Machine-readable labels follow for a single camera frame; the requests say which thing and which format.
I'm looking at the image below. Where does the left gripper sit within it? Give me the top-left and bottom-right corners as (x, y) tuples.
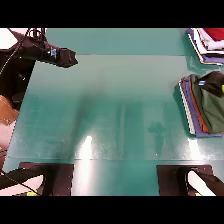
(57, 47), (80, 69)

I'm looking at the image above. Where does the orange garment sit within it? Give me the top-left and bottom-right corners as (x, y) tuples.
(188, 77), (210, 134)

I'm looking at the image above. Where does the green garment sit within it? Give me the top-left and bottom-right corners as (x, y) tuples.
(189, 73), (224, 135)

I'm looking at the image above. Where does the black cable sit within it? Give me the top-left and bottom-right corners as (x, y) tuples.
(24, 28), (47, 44)

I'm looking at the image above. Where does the red garment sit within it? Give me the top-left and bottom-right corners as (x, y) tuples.
(203, 28), (224, 42)

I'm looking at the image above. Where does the purple garment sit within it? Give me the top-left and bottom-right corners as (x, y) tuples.
(186, 28), (224, 66)
(181, 75), (224, 138)

